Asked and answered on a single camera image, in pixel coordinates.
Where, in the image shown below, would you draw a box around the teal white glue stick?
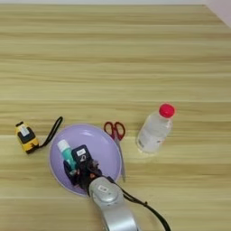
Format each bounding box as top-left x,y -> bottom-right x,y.
57,139 -> 78,172

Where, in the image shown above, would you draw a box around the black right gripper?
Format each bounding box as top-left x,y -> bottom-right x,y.
62,160 -> 105,190

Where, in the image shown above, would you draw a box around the purple round plate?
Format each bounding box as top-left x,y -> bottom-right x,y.
48,124 -> 123,197

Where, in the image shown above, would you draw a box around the red-handled scissors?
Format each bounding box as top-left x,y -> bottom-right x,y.
103,121 -> 126,183

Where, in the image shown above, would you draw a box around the yellow black tape measure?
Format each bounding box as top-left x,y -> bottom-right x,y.
14,115 -> 64,155

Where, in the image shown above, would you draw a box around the clear red-capped plastic bottle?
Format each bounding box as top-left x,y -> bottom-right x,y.
135,103 -> 176,155

